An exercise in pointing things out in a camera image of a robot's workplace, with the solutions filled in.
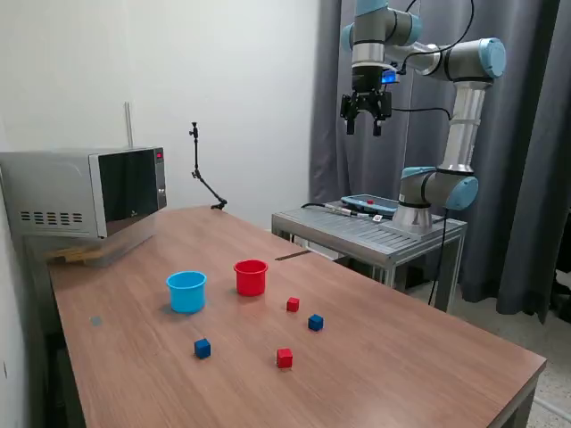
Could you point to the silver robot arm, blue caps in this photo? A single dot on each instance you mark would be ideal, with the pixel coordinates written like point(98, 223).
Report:
point(464, 116)

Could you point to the silver microwave oven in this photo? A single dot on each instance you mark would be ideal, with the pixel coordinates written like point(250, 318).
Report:
point(53, 191)

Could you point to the grey curtain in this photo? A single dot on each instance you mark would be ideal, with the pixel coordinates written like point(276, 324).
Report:
point(513, 178)

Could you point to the white wall pipe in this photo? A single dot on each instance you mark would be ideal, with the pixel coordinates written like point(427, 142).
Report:
point(129, 125)

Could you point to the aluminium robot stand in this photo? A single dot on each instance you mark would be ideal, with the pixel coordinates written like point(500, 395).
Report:
point(357, 232)

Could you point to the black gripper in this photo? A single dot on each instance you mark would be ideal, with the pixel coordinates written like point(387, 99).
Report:
point(366, 82)

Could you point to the teach pendant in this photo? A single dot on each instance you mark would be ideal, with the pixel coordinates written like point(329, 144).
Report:
point(370, 203)

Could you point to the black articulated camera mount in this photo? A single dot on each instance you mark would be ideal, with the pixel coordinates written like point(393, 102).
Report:
point(196, 151)

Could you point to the red plastic bin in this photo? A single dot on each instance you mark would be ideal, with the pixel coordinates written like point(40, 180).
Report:
point(250, 281)

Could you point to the red cube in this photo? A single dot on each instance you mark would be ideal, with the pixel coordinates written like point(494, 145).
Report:
point(284, 358)
point(292, 305)

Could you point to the wooden sticks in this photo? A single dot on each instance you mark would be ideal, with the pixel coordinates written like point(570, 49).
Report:
point(73, 255)

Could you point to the blue plastic bin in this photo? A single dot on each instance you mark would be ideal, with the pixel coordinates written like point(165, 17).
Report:
point(187, 296)

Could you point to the blue cube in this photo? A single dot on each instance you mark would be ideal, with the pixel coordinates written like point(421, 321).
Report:
point(202, 348)
point(315, 323)

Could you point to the dark furniture piece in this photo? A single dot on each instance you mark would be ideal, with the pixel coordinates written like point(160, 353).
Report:
point(563, 285)

